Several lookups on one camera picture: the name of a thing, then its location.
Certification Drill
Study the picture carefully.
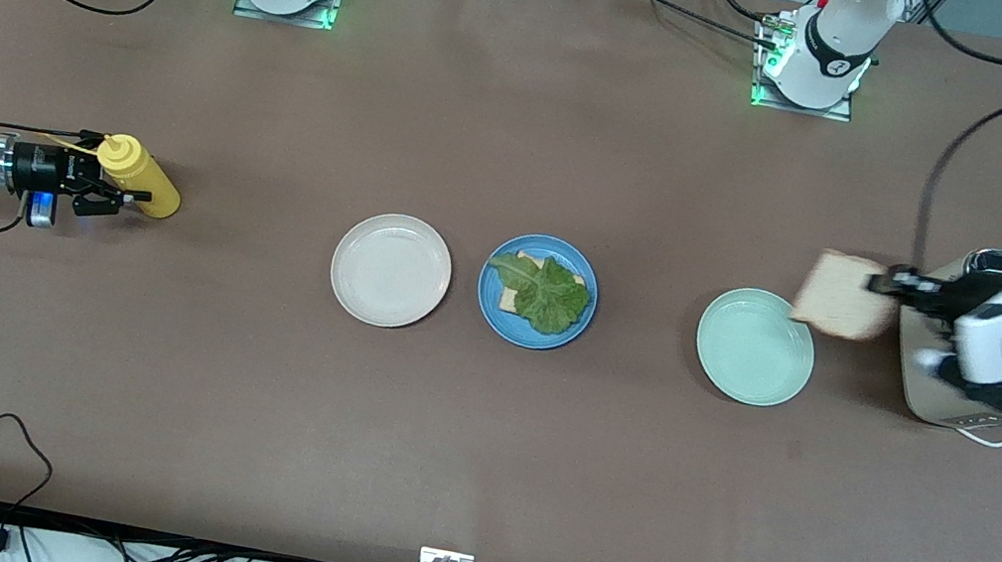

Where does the toasted bread slice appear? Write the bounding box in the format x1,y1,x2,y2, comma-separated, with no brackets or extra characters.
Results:
496,247,592,327
787,245,909,349

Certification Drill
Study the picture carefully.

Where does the yellow mustard squeeze bottle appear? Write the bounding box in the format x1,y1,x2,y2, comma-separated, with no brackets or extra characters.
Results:
32,121,191,222

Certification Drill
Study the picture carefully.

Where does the green lettuce leaf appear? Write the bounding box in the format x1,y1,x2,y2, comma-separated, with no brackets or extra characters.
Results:
477,247,598,343

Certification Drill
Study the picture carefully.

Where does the pale green round plate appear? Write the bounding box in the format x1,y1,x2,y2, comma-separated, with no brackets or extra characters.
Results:
687,280,824,414

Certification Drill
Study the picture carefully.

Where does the beige round plate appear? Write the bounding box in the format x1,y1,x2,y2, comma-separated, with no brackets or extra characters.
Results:
324,205,461,337

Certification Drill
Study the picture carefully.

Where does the blue round plate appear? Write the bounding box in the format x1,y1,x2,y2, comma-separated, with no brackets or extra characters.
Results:
469,225,607,358

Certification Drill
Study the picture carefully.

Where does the beige chrome toaster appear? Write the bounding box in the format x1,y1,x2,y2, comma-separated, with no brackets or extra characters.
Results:
882,235,1002,438

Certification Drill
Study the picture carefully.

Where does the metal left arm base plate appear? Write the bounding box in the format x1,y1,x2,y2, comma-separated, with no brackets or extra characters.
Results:
745,11,868,123

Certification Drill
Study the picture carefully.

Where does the thin black looped cable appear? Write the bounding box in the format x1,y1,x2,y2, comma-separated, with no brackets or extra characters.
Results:
0,412,62,531

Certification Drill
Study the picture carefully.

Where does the black cable to arm base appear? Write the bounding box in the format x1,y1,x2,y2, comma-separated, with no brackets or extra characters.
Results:
592,0,792,54

